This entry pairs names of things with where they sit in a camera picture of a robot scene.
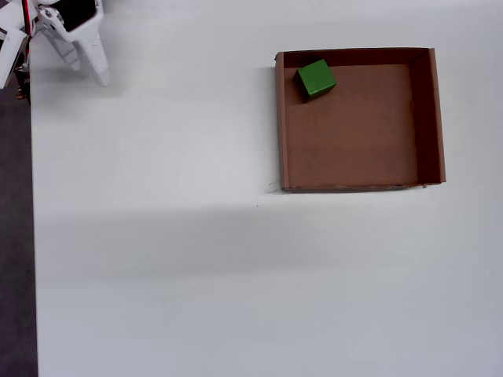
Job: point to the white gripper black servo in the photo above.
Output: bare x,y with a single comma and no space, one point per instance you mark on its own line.
87,44

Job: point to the green cube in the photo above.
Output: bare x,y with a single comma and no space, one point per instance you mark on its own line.
316,80

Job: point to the brown cardboard box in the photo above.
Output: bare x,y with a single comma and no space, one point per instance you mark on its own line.
353,149

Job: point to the black orange table clamp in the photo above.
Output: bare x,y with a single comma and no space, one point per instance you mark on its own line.
24,90

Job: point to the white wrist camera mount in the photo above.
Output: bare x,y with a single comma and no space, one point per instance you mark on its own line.
9,59

